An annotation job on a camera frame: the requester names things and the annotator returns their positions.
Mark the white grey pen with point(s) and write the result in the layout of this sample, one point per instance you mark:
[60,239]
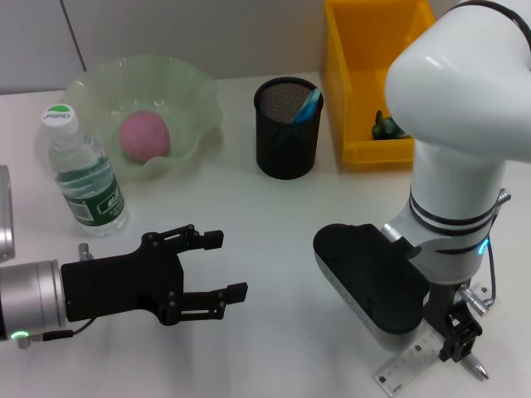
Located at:
[477,367]

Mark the yellow plastic bin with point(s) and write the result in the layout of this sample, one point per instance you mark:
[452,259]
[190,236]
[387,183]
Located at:
[352,83]

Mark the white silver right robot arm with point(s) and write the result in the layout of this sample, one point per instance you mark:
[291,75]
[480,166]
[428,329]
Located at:
[456,124]

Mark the green glass fruit bowl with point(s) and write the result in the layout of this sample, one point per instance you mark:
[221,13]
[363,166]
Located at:
[186,108]

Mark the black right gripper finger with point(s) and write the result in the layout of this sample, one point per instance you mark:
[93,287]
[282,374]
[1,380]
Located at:
[460,338]

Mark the black mesh pen holder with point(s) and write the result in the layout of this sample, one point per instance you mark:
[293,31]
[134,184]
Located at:
[286,149]

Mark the green plastic wrapper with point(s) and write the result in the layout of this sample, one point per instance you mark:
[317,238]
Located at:
[386,128]

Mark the pink peach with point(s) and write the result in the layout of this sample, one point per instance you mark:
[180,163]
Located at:
[145,137]

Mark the clear green-label water bottle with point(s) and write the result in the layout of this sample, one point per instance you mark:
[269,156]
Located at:
[89,182]

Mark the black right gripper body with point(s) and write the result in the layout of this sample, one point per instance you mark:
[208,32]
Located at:
[441,304]

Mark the blue scissors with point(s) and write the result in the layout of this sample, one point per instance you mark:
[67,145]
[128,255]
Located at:
[309,108]

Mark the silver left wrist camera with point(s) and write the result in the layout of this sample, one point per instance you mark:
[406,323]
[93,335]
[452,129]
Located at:
[5,224]

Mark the transparent plastic ruler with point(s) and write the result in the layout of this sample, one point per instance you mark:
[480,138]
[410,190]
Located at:
[408,360]

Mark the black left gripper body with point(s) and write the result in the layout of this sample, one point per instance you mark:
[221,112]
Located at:
[124,282]

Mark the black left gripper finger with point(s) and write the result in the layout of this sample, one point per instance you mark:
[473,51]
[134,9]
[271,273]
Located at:
[237,292]
[212,239]

